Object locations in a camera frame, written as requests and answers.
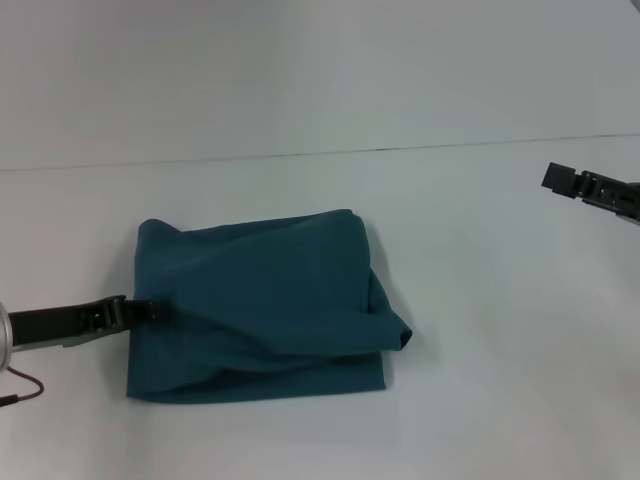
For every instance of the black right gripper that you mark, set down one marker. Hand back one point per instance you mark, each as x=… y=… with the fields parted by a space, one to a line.
x=610 y=195

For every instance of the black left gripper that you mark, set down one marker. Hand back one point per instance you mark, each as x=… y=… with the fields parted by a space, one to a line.
x=65 y=322

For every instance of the teal t-shirt with FREE print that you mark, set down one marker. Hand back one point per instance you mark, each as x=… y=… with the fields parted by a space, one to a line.
x=260 y=300

